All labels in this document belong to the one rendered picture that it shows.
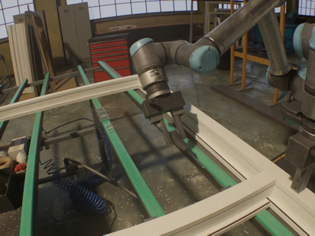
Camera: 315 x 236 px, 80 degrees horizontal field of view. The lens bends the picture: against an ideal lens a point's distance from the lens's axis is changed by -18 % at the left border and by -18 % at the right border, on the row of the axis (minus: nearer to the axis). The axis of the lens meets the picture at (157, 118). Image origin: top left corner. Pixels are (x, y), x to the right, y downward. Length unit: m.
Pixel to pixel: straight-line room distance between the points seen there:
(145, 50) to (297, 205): 0.62
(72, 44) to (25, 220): 7.04
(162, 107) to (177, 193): 1.19
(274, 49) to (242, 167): 0.80
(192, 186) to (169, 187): 0.19
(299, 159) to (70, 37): 7.31
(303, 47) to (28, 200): 0.85
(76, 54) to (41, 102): 6.25
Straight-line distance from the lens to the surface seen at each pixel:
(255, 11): 0.88
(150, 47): 0.75
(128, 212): 1.72
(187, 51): 0.71
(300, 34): 0.60
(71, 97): 1.33
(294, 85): 1.40
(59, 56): 7.62
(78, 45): 7.52
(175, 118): 0.72
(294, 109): 0.48
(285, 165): 1.68
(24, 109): 1.37
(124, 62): 4.00
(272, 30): 1.24
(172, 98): 0.72
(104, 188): 1.94
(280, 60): 1.36
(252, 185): 0.54
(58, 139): 1.65
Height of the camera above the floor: 1.30
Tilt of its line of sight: 27 degrees down
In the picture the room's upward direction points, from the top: 5 degrees counter-clockwise
